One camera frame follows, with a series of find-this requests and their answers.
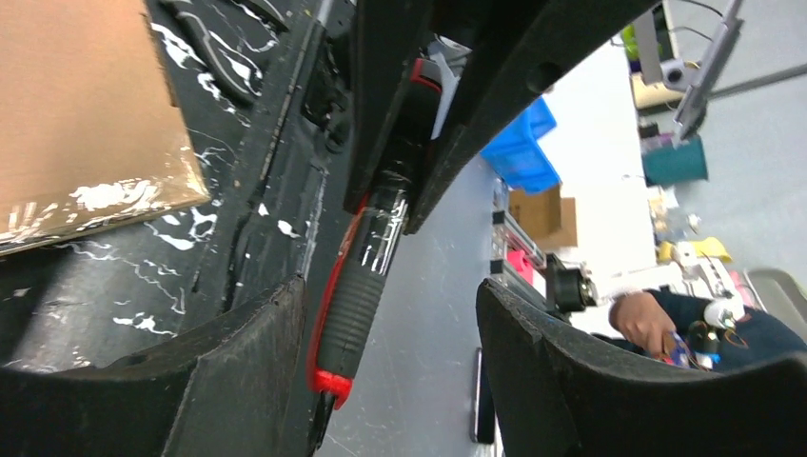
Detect person hand in background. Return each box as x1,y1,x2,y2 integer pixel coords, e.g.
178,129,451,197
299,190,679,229
609,291,676,356

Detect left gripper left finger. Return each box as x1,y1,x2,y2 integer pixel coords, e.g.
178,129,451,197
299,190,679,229
1,276,306,456

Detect teal container in background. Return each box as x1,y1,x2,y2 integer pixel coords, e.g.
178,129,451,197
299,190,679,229
642,136,709,187

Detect black grey wire stripper pliers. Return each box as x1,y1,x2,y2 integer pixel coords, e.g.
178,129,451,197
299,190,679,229
159,1,289,106

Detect blue plastic bin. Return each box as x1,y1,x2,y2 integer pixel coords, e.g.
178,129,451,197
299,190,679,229
481,97,561,194

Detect red black utility knife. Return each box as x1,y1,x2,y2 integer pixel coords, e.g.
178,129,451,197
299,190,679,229
306,58,443,410

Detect background cardboard box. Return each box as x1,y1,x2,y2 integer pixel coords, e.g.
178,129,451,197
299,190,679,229
508,186,578,251

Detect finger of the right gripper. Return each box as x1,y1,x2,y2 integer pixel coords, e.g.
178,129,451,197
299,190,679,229
405,0,654,234
344,1,434,214

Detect brown cardboard express box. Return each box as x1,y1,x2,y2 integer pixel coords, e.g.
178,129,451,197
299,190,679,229
1,1,209,254

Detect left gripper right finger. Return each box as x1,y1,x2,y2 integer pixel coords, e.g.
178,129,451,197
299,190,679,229
476,279,806,456

